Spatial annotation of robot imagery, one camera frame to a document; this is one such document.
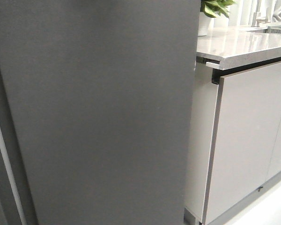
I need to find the grey stone countertop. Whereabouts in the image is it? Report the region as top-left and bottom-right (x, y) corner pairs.
(197, 26), (281, 70)

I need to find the metal sink faucet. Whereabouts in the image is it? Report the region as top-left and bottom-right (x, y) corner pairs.
(251, 0), (271, 27)

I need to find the grey cabinet door near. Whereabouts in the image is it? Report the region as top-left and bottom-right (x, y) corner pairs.
(205, 62), (281, 224)

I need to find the dark grey fridge door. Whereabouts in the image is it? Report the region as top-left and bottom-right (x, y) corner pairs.
(0, 69), (38, 225)
(0, 0), (200, 225)

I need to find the white ribbed plant pot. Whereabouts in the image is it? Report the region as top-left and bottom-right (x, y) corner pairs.
(198, 12), (213, 37)

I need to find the white cabinet side panel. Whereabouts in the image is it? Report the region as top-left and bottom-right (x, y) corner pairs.
(185, 63), (218, 219)

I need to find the green potted plant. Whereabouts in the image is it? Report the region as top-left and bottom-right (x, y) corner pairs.
(200, 0), (236, 18)

